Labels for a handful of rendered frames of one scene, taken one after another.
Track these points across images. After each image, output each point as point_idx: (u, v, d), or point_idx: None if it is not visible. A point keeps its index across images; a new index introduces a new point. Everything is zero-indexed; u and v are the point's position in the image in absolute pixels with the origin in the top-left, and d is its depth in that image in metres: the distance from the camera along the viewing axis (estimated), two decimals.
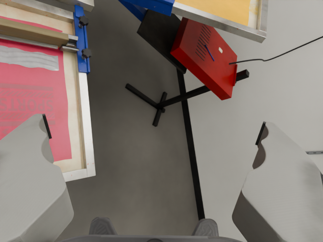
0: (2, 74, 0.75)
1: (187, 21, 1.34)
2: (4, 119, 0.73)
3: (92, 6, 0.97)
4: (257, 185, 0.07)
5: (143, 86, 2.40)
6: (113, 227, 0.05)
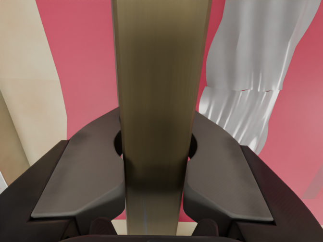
0: (319, 112, 0.19)
1: None
2: None
3: None
4: (199, 173, 0.08)
5: None
6: (113, 227, 0.05)
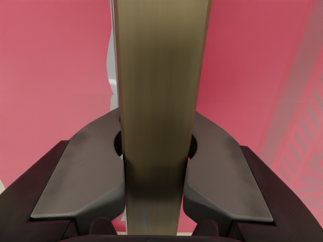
0: (236, 121, 0.19)
1: None
2: None
3: None
4: (199, 173, 0.08)
5: None
6: (113, 227, 0.05)
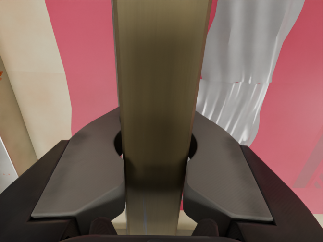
0: (307, 103, 0.21)
1: None
2: None
3: None
4: (199, 172, 0.08)
5: None
6: (113, 227, 0.05)
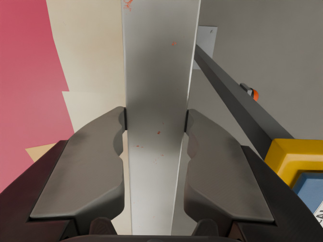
0: None
1: None
2: None
3: None
4: (199, 173, 0.08)
5: None
6: (113, 227, 0.05)
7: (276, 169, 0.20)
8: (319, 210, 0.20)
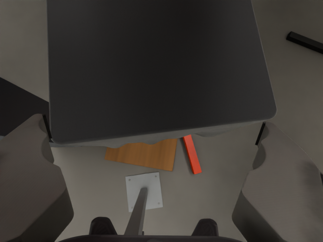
0: None
1: None
2: None
3: None
4: (257, 185, 0.07)
5: (316, 32, 1.52)
6: (113, 227, 0.05)
7: None
8: None
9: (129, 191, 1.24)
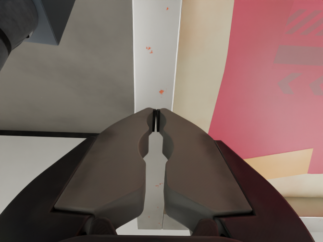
0: None
1: None
2: None
3: None
4: (178, 173, 0.07)
5: None
6: (113, 227, 0.05)
7: None
8: None
9: None
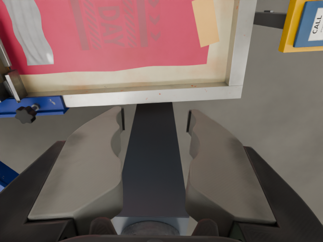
0: None
1: None
2: None
3: None
4: (201, 173, 0.08)
5: None
6: (113, 227, 0.05)
7: (293, 6, 0.46)
8: (315, 22, 0.46)
9: None
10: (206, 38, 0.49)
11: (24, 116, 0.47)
